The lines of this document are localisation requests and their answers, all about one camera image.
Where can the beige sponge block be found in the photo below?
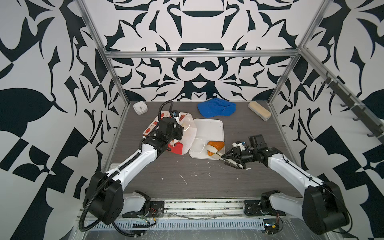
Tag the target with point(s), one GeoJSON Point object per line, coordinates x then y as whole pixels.
{"type": "Point", "coordinates": [259, 110]}

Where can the black wall hook rail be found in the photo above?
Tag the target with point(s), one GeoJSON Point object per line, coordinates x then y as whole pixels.
{"type": "Point", "coordinates": [351, 102]}

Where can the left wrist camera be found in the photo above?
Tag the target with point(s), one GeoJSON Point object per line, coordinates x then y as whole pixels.
{"type": "Point", "coordinates": [175, 114]}

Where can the blue cloth cap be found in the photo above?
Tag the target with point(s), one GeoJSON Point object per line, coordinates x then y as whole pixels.
{"type": "Point", "coordinates": [216, 107]}

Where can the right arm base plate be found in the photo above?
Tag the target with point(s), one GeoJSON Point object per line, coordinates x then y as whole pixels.
{"type": "Point", "coordinates": [262, 207]}

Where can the white square analog clock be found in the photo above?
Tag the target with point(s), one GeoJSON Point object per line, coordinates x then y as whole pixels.
{"type": "Point", "coordinates": [140, 108]}

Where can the green circuit board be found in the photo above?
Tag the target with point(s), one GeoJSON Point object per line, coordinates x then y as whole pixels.
{"type": "Point", "coordinates": [271, 226]}

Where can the white red paper bag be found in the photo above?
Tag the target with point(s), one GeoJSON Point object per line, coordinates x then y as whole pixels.
{"type": "Point", "coordinates": [189, 132]}

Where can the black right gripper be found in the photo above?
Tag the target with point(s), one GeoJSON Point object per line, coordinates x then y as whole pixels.
{"type": "Point", "coordinates": [236, 152]}

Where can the metal white-tipped tongs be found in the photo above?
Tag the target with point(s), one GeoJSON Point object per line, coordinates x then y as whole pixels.
{"type": "Point", "coordinates": [228, 162]}

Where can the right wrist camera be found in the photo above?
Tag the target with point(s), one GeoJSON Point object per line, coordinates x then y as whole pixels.
{"type": "Point", "coordinates": [242, 145]}

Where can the orange fake baguette bread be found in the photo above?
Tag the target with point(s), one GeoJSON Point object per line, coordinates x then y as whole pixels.
{"type": "Point", "coordinates": [216, 146]}

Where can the white slotted cable duct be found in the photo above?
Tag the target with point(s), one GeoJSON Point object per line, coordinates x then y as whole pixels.
{"type": "Point", "coordinates": [206, 224]}

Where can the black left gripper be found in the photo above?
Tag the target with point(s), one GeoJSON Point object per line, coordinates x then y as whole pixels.
{"type": "Point", "coordinates": [179, 129]}

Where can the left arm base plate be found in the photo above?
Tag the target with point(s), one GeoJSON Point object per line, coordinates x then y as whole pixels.
{"type": "Point", "coordinates": [150, 209]}

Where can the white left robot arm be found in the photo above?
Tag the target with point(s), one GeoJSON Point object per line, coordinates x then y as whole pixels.
{"type": "Point", "coordinates": [104, 201]}

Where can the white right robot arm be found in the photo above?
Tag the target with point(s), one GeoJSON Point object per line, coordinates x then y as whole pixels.
{"type": "Point", "coordinates": [322, 206]}

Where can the white plastic tray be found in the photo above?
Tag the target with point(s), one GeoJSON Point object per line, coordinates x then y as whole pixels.
{"type": "Point", "coordinates": [207, 130]}

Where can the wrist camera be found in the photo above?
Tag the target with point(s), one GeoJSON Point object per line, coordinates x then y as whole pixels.
{"type": "Point", "coordinates": [175, 114]}
{"type": "Point", "coordinates": [242, 145]}

